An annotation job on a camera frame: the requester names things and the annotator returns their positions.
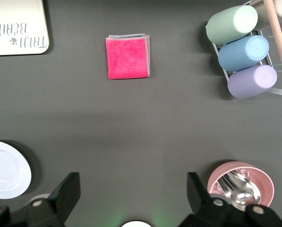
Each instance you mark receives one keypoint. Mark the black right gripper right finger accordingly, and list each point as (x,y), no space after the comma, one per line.
(202,208)

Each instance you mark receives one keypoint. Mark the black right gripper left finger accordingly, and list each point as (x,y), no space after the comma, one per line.
(60,203)

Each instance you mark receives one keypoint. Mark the white ribbed plate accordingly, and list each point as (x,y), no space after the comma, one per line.
(6,170)

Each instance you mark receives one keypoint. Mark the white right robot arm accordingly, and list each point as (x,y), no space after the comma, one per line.
(136,224)

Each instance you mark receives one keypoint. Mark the metal scoop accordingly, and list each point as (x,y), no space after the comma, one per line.
(242,194)

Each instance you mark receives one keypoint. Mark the pink bowl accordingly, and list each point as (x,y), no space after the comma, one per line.
(267,186)

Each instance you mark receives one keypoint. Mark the pale purple cup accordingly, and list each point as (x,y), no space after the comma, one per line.
(249,82)

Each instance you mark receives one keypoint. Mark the pale blue cup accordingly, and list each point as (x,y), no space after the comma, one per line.
(240,54)

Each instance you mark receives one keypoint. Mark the pink folded cloth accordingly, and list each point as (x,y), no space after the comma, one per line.
(127,59)

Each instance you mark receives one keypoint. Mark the pale green cup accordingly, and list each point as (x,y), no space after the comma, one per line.
(228,23)

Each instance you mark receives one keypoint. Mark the cream tray with bear print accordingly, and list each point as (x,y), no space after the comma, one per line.
(15,14)

